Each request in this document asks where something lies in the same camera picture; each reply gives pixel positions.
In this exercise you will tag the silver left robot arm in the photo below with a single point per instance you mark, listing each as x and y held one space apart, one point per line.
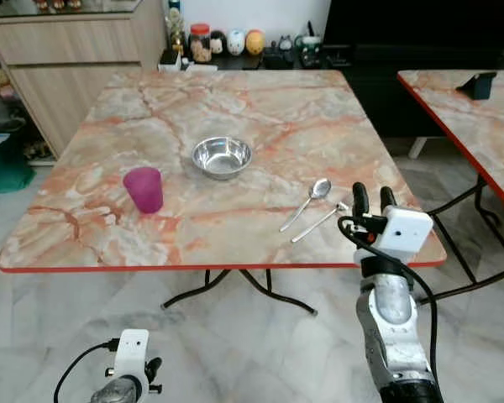
116 391

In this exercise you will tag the steel fork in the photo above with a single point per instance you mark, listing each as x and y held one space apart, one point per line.
319 224

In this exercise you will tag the steel spoon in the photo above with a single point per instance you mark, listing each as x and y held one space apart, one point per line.
307 204

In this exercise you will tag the marble pattern folding table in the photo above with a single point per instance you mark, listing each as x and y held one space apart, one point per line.
260 117
479 143

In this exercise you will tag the black phone stand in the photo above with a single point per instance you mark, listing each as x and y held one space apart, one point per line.
480 86

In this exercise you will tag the small steel bowl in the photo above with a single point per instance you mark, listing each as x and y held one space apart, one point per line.
222 156

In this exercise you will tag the green and white mug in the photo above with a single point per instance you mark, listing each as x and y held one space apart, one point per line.
309 52

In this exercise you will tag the black television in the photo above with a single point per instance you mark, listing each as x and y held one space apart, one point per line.
420 21

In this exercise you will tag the purple plastic cup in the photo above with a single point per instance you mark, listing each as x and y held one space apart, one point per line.
144 191

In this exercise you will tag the yellow round figurine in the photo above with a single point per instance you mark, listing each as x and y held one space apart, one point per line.
254 43

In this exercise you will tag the white round figurine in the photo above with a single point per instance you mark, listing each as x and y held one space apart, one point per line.
236 43

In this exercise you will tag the black round figurine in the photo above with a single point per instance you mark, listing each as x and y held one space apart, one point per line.
218 44

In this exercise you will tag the red lidded snack jar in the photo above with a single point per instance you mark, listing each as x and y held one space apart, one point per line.
201 44

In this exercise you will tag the gold trophy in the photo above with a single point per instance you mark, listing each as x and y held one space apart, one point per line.
176 29

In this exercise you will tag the green bin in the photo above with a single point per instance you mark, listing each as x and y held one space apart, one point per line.
4 168

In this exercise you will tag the light wooden cabinet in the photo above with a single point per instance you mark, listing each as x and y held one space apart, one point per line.
76 75

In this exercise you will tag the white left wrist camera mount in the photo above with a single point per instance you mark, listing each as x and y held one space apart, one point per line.
132 354

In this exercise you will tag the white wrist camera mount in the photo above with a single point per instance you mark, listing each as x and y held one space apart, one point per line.
405 233
132 354

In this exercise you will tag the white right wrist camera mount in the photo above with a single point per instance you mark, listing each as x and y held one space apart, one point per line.
405 233

